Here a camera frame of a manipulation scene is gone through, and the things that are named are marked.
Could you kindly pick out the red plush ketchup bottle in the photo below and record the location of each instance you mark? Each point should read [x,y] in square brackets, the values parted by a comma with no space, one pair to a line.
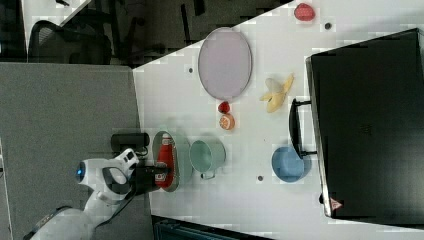
[165,159]

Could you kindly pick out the plush peeled banana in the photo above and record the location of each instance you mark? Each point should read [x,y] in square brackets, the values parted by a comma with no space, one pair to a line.
[276,94]

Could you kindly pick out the purple oval plate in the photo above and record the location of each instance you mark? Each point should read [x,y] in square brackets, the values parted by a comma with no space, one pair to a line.
[225,64]

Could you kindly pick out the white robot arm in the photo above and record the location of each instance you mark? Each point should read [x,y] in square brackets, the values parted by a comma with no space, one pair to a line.
[112,184]

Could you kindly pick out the small plush strawberry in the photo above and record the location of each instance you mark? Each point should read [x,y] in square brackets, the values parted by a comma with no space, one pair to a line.
[224,107]

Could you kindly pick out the plush orange slice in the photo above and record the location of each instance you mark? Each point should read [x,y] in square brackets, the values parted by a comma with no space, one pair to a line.
[227,122]

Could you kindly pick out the green metal mug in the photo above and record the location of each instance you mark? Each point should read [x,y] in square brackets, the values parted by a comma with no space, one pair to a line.
[207,155]

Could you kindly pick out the blue bowl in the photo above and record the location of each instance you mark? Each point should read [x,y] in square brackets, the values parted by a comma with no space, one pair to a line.
[288,166]

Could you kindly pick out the green oval strainer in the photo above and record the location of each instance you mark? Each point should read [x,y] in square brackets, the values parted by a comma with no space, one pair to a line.
[183,169]

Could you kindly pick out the black office chair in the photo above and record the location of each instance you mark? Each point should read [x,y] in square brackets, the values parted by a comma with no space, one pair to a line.
[79,44]

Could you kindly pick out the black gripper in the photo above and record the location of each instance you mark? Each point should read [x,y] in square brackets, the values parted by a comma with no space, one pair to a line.
[143,178]

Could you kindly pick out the black toaster oven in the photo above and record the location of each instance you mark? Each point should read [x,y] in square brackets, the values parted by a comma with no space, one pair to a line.
[367,103]

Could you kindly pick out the large plush strawberry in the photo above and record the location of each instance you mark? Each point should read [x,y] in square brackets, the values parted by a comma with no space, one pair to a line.
[304,12]

